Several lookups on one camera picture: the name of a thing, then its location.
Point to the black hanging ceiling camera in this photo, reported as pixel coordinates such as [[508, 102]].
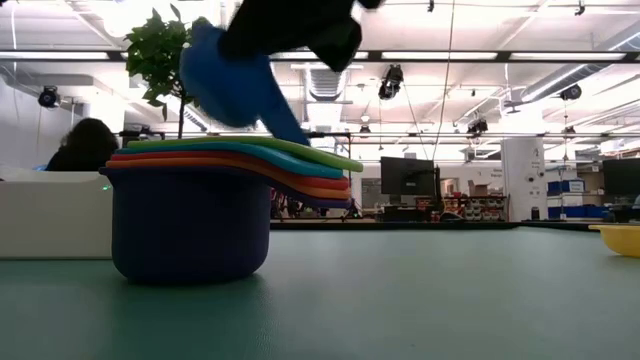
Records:
[[391, 82], [48, 97], [477, 126], [571, 93]]

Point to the light green measuring cup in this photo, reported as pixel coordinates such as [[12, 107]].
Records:
[[325, 159]]

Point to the teal measuring cup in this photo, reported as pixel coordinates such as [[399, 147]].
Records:
[[300, 165]]

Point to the brown cardboard box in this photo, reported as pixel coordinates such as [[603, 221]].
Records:
[[481, 190]]

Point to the green potted tree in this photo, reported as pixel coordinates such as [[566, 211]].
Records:
[[155, 60]]

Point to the black table edge frame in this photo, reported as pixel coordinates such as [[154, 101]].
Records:
[[400, 226]]

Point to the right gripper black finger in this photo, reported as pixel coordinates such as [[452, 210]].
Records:
[[245, 37]]

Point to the red measuring cup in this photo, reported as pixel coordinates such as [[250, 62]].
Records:
[[320, 182]]

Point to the orange measuring cup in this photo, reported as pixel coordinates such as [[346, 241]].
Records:
[[325, 192]]

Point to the dark purple measuring cup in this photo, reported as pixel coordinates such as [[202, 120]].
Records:
[[190, 235]]

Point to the blue measuring cup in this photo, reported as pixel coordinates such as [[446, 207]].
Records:
[[225, 90]]

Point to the blue storage bin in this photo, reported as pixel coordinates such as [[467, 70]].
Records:
[[557, 187], [575, 212]]

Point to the yellow measuring cup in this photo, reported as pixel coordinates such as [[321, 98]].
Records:
[[622, 242]]

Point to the black computer monitor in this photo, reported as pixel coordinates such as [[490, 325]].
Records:
[[622, 177], [407, 175]]

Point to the long ceiling light rail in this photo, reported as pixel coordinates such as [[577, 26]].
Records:
[[440, 56]]

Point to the person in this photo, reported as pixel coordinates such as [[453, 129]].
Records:
[[82, 150]]

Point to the silver ventilation duct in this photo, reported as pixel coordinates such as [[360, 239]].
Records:
[[327, 82]]

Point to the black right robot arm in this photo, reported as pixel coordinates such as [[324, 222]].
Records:
[[372, 3]]

